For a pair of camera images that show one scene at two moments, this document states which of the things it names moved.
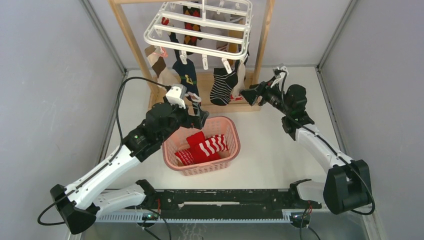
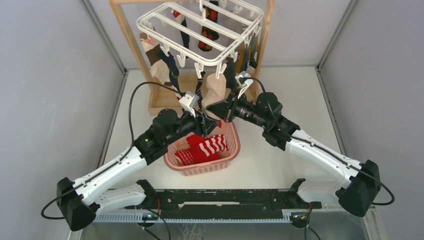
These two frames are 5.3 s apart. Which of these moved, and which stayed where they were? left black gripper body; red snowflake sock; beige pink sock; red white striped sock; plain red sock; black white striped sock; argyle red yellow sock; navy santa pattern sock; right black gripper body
Moved: beige pink sock; black white striped sock; right black gripper body; navy santa pattern sock; left black gripper body; argyle red yellow sock
Stayed: plain red sock; red snowflake sock; red white striped sock
